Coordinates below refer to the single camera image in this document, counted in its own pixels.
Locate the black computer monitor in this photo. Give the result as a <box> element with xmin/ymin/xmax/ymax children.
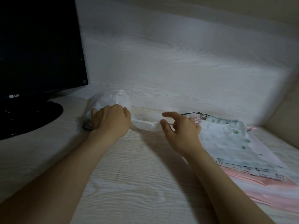
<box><xmin>0</xmin><ymin>0</ymin><xmax>89</xmax><ymax>108</ymax></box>

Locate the white grey print drawstring bag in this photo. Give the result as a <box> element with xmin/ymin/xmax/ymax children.
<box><xmin>216</xmin><ymin>138</ymin><xmax>293</xmax><ymax>181</ymax></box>

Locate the stack of pink bags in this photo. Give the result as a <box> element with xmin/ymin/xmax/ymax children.
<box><xmin>218</xmin><ymin>127</ymin><xmax>299</xmax><ymax>214</ymax></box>

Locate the person's right forearm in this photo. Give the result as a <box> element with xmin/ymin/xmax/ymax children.
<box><xmin>185</xmin><ymin>149</ymin><xmax>276</xmax><ymax>224</ymax></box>

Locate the black monitor stand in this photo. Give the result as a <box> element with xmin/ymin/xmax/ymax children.
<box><xmin>0</xmin><ymin>99</ymin><xmax>64</xmax><ymax>140</ymax></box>

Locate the person's right hand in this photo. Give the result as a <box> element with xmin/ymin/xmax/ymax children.
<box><xmin>159</xmin><ymin>111</ymin><xmax>204</xmax><ymax>158</ymax></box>

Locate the black drawstring cord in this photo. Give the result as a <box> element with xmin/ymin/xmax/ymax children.
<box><xmin>182</xmin><ymin>112</ymin><xmax>212</xmax><ymax>119</ymax></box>

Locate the white cactus print drawstring bag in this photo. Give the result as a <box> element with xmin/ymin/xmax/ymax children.
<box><xmin>198</xmin><ymin>115</ymin><xmax>255</xmax><ymax>162</ymax></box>

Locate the white translucent drawstring bag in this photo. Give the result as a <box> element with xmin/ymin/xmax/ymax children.
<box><xmin>85</xmin><ymin>89</ymin><xmax>164</xmax><ymax>133</ymax></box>

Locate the person's left forearm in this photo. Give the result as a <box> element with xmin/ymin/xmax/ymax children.
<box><xmin>0</xmin><ymin>132</ymin><xmax>122</xmax><ymax>224</ymax></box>

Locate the person's left hand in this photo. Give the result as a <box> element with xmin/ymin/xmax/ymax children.
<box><xmin>91</xmin><ymin>104</ymin><xmax>132</xmax><ymax>142</ymax></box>

